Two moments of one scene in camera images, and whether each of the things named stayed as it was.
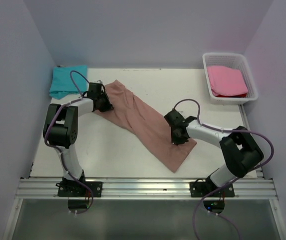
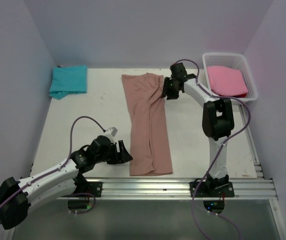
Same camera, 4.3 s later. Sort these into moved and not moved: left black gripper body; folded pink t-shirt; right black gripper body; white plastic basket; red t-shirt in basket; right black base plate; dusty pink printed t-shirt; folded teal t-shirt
Moved: left black gripper body; dusty pink printed t-shirt; right black gripper body
Not moved: folded pink t-shirt; right black base plate; red t-shirt in basket; white plastic basket; folded teal t-shirt
